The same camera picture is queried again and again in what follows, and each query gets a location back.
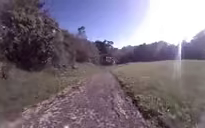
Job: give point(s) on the distant row of trees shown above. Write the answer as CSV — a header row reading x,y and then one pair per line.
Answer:
x,y
150,51

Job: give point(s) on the dense wood beside path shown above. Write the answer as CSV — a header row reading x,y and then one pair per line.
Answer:
x,y
26,36

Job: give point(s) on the open grass meadow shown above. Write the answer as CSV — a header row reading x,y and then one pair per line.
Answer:
x,y
163,83

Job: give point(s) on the grass verge with leaves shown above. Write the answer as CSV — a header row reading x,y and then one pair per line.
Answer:
x,y
23,90

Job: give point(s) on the dirt and asphalt path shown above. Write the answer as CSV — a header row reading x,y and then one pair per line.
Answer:
x,y
97,100

